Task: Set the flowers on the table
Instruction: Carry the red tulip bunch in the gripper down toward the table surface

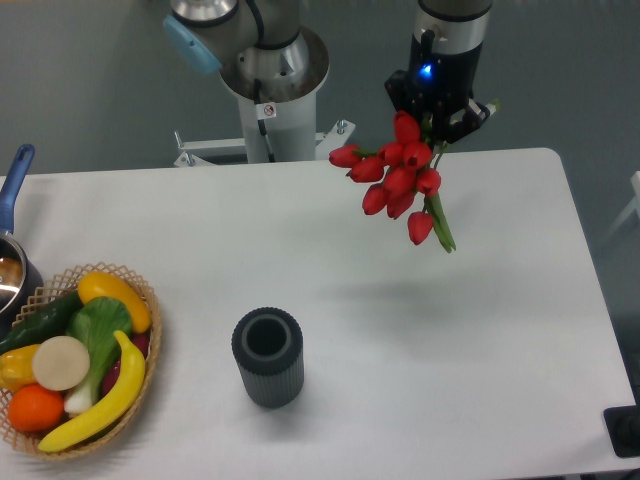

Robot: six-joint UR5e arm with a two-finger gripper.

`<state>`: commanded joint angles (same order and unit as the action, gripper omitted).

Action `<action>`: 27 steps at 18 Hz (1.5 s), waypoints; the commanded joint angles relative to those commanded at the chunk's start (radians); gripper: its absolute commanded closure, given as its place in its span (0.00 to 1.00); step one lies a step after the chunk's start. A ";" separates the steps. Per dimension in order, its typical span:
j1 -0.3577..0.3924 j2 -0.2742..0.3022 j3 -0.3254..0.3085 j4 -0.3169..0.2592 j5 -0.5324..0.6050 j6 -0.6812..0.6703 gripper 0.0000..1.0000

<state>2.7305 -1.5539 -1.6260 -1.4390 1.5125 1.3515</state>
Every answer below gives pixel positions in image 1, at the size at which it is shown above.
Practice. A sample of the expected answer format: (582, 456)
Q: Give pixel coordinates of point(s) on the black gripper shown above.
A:
(441, 84)

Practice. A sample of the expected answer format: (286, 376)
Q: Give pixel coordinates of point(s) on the red tulip bouquet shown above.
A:
(402, 177)

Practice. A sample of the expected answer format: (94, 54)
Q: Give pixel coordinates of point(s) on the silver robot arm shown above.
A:
(213, 35)

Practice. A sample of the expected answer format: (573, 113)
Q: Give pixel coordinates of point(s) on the white furniture leg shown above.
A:
(630, 211)

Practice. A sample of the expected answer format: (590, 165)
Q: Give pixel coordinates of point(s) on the dark grey ribbed vase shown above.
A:
(267, 345)

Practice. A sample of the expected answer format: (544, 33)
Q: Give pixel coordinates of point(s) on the black device at edge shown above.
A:
(622, 424)

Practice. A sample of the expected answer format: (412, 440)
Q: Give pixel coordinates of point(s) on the green bok choy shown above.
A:
(94, 326)

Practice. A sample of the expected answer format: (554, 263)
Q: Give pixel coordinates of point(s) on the dark red vegetable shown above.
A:
(142, 342)

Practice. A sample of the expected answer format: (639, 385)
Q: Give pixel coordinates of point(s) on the dark green cucumber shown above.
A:
(50, 320)

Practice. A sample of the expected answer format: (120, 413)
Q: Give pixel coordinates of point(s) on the yellow banana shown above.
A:
(107, 410)

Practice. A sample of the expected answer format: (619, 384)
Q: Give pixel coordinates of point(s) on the beige round disc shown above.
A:
(60, 363)

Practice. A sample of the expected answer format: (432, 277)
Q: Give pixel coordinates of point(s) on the yellow bell pepper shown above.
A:
(16, 367)

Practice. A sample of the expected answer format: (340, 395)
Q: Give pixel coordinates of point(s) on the orange fruit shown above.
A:
(34, 408)

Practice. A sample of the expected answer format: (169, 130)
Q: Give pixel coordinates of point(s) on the woven wicker basket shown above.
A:
(52, 289)

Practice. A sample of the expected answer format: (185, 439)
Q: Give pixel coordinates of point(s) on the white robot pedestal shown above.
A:
(272, 133)

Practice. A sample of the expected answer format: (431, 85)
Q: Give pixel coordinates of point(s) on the blue handled saucepan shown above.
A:
(19, 277)

